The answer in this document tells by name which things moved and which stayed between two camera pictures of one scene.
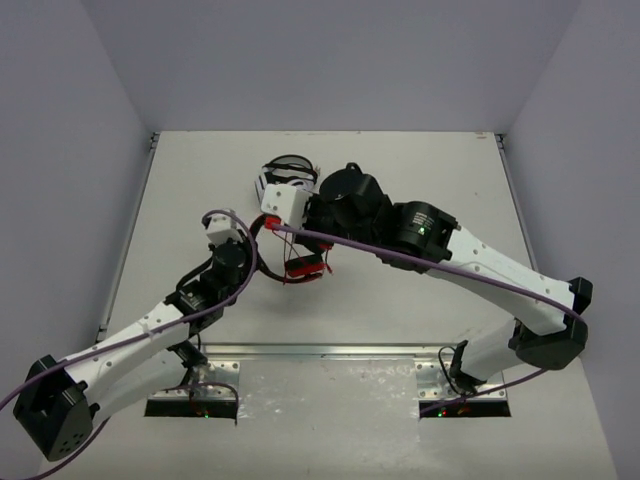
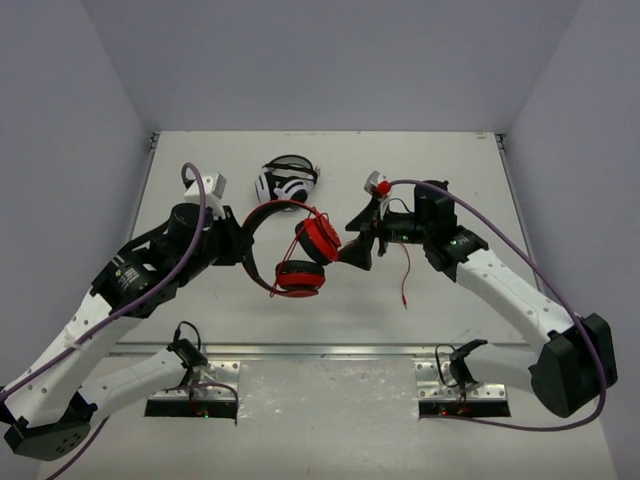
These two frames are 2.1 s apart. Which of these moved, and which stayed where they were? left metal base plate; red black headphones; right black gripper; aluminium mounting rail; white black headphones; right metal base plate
Moved: red black headphones; right black gripper
Stayed: left metal base plate; aluminium mounting rail; white black headphones; right metal base plate
